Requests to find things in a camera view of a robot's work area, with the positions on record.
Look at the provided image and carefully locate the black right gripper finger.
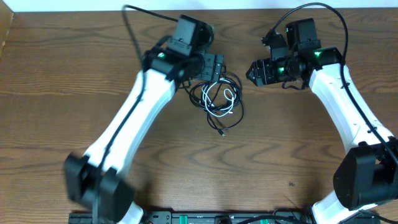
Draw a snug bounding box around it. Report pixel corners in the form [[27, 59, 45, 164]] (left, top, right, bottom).
[[246, 73, 264, 86], [246, 60, 264, 75]]

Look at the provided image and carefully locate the white USB cable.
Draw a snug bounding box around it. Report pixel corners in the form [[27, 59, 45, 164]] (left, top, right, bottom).
[[201, 77, 236, 118]]

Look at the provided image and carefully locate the black USB cable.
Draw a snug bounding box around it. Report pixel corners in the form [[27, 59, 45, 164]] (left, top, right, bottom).
[[183, 63, 245, 138]]

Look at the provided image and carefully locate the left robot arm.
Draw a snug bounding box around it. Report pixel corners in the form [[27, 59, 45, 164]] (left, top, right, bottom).
[[64, 15, 221, 223]]

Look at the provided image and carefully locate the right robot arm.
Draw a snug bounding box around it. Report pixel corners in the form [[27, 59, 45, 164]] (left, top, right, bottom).
[[246, 18, 397, 223]]

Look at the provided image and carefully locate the cardboard box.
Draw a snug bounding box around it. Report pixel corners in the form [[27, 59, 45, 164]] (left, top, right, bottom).
[[0, 0, 14, 54]]

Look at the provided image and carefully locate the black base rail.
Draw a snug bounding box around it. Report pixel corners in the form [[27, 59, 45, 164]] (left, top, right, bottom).
[[68, 210, 382, 224]]

